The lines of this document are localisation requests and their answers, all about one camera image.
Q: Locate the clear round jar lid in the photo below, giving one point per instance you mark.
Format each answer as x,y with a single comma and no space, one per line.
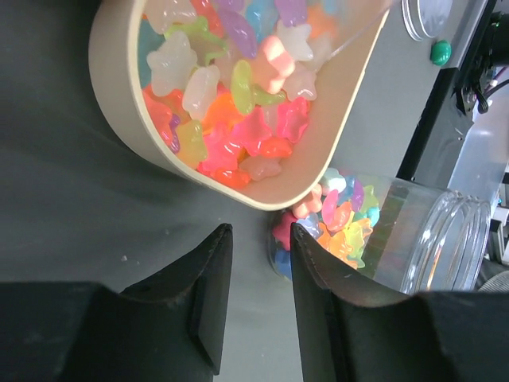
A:
425,19

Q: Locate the clear plastic jar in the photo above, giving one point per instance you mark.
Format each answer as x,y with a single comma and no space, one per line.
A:
406,236

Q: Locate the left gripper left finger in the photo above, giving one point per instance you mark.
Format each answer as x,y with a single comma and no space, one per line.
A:
167,327

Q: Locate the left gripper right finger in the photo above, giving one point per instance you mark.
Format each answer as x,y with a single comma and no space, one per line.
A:
351,328

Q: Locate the tan tray translucent star candies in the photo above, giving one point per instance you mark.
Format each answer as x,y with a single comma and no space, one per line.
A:
248,98

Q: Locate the dark green star candy front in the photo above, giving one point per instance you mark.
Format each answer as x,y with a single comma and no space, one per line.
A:
440,52

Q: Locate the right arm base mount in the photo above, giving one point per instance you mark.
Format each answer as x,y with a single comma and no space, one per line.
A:
462,88

